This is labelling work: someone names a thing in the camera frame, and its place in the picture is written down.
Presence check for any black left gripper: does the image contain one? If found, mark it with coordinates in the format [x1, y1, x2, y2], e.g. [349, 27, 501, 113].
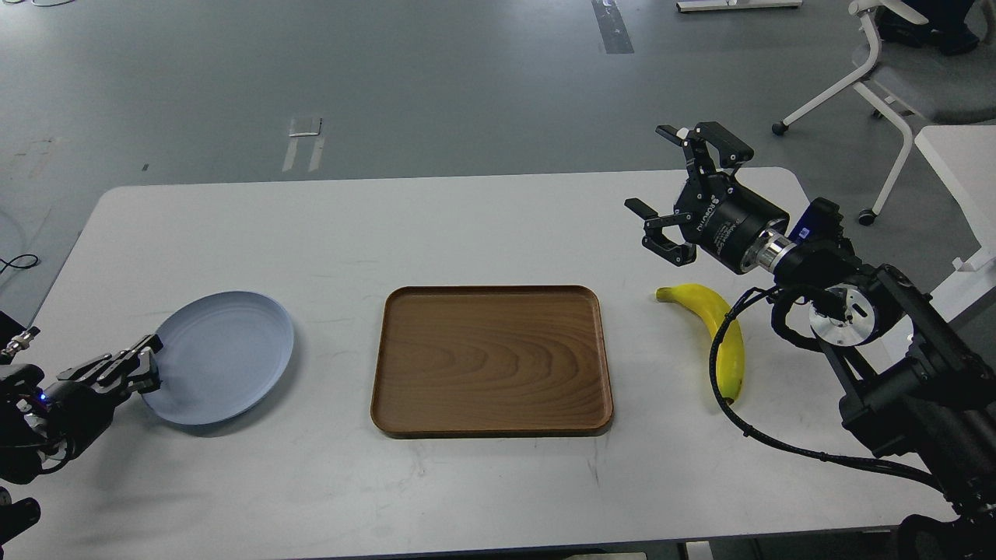
[31, 334, 163, 460]

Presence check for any white floor rail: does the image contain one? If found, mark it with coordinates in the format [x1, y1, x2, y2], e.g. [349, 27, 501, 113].
[675, 0, 804, 14]

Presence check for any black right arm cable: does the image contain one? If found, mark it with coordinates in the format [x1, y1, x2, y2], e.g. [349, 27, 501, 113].
[707, 286, 946, 491]

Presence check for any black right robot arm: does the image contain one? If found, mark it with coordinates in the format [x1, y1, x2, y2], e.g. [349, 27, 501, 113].
[625, 121, 995, 559]

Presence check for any yellow banana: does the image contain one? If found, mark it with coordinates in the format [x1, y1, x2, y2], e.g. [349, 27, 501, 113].
[655, 283, 746, 405]

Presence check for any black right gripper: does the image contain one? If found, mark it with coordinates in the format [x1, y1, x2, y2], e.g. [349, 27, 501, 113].
[625, 121, 789, 275]

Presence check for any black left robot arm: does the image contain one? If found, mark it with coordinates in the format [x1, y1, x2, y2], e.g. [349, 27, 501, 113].
[1, 325, 163, 485]

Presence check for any brown wooden tray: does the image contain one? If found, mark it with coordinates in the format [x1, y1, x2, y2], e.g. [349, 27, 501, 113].
[370, 285, 615, 439]

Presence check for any white office chair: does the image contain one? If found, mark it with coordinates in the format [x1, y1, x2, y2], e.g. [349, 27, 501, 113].
[771, 1, 995, 226]

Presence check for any light blue plate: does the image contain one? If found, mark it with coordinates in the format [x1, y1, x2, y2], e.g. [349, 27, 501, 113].
[142, 291, 296, 426]

